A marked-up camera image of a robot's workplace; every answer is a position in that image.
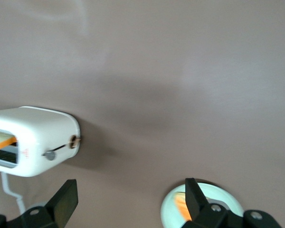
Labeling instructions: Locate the bread slice with orange crust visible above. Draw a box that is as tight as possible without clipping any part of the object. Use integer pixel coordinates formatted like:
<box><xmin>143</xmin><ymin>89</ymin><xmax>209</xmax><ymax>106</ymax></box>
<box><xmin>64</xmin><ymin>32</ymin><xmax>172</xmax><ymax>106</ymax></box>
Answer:
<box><xmin>0</xmin><ymin>132</ymin><xmax>18</xmax><ymax>153</ymax></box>

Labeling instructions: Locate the white two-slot toaster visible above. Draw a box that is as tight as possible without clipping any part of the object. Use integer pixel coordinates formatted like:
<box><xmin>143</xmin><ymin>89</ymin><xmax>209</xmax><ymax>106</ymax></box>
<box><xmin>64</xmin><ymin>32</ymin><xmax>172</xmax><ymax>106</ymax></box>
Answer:
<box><xmin>0</xmin><ymin>106</ymin><xmax>82</xmax><ymax>178</ymax></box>

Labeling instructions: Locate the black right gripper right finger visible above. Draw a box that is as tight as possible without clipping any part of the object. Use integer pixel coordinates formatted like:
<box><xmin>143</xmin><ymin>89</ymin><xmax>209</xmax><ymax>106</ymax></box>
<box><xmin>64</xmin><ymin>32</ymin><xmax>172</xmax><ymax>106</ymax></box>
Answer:
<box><xmin>181</xmin><ymin>177</ymin><xmax>282</xmax><ymax>228</ymax></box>

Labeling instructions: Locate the pale green round plate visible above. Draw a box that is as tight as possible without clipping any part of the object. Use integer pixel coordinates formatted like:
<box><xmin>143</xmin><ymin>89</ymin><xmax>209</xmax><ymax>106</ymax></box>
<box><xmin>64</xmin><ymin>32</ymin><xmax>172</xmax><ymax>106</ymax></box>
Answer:
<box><xmin>160</xmin><ymin>181</ymin><xmax>245</xmax><ymax>228</ymax></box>

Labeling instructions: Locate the orange triangular pastry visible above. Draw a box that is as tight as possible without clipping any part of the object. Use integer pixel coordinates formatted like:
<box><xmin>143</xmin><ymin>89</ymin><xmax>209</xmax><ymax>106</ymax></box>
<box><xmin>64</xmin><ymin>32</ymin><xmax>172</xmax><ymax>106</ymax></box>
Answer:
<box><xmin>173</xmin><ymin>191</ymin><xmax>193</xmax><ymax>222</ymax></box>

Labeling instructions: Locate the grey toaster lever knob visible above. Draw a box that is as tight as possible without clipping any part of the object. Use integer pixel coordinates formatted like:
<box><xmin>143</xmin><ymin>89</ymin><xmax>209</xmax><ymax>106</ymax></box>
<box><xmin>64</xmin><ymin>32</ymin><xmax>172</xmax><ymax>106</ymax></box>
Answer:
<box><xmin>43</xmin><ymin>150</ymin><xmax>56</xmax><ymax>161</ymax></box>

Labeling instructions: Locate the brown table cover sheet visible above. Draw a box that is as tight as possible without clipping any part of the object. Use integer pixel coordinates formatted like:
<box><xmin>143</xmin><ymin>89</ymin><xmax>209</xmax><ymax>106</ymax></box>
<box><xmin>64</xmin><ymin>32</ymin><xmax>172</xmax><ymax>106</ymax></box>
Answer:
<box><xmin>0</xmin><ymin>0</ymin><xmax>285</xmax><ymax>228</ymax></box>

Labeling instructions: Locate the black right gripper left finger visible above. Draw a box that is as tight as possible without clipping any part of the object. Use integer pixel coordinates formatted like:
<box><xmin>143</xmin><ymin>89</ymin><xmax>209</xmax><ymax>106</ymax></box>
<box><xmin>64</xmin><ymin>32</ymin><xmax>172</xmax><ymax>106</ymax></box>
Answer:
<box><xmin>0</xmin><ymin>179</ymin><xmax>79</xmax><ymax>228</ymax></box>

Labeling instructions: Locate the white toaster power cord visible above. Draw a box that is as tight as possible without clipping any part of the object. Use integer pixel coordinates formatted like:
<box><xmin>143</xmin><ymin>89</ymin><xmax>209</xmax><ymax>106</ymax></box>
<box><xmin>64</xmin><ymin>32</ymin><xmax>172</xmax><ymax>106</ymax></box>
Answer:
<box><xmin>0</xmin><ymin>172</ymin><xmax>27</xmax><ymax>214</ymax></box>

